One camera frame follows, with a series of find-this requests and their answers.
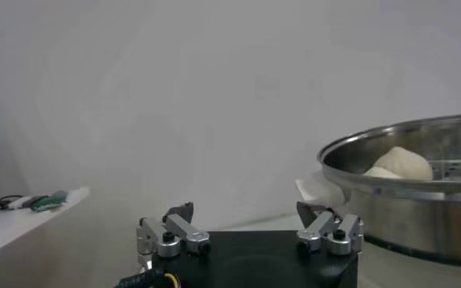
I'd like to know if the green handled tool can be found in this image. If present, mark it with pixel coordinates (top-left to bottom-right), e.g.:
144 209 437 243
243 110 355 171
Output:
31 189 70 213

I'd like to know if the stainless steel steamer basket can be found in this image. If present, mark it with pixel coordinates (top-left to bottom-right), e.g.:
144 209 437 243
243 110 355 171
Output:
294 113 461 270

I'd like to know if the white side table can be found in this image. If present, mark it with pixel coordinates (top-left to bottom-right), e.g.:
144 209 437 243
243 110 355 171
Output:
0 186 92 261

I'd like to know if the white electric pot base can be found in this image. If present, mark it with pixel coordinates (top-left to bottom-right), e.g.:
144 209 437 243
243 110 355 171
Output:
357 234 461 288

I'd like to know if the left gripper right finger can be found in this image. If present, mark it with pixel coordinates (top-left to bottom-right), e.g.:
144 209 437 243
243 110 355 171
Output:
295 201 365 257

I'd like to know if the black looped cable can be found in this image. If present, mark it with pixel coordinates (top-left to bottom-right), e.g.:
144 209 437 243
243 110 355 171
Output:
0 194 24 220

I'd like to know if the small black device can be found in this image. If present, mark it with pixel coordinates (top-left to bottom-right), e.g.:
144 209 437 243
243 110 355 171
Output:
22 195 49 209

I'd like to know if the small white device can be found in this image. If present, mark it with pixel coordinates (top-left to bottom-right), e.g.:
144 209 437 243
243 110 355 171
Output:
8 196 34 211

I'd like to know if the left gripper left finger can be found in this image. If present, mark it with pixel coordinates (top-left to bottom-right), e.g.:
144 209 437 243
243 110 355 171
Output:
135 201 212 272

